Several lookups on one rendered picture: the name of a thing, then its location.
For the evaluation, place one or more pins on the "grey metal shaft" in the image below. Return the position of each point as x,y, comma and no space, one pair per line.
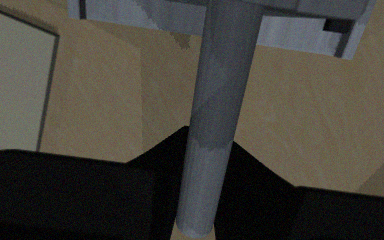
228,43

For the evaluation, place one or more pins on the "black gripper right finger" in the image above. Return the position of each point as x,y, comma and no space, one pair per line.
257,204

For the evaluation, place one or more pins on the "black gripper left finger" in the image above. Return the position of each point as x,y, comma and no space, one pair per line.
137,200

